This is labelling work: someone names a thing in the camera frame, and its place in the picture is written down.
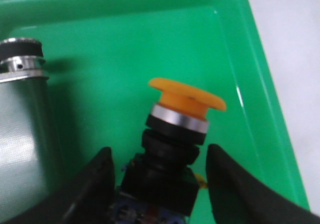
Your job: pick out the green plastic tray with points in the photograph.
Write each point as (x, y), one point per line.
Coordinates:
(101, 55)

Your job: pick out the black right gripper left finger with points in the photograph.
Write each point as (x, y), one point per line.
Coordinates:
(83, 200)

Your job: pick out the orange mushroom push button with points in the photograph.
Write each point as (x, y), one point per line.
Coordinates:
(159, 186)

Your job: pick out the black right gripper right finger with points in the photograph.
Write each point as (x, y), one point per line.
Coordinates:
(237, 197)

